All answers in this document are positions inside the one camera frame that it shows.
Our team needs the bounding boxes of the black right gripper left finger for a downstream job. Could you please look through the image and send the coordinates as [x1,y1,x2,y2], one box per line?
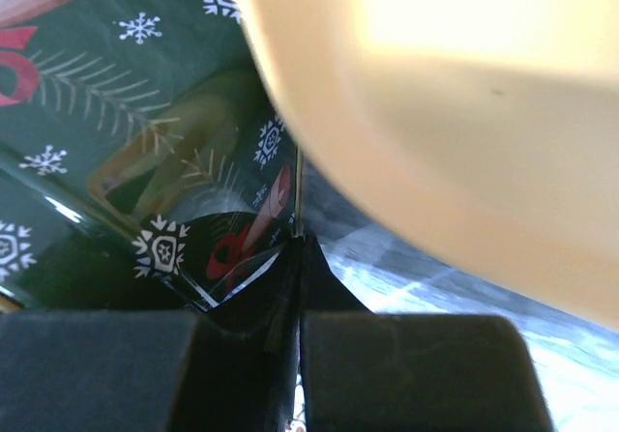
[1,239,300,431]

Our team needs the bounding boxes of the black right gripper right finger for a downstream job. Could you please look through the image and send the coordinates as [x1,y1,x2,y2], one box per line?
[300,235,553,431]

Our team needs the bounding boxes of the gold tin lid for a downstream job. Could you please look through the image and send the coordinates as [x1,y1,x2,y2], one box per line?
[1,0,300,312]

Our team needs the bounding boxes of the gold cookie tray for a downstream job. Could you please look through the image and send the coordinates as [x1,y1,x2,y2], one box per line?
[236,0,618,329]

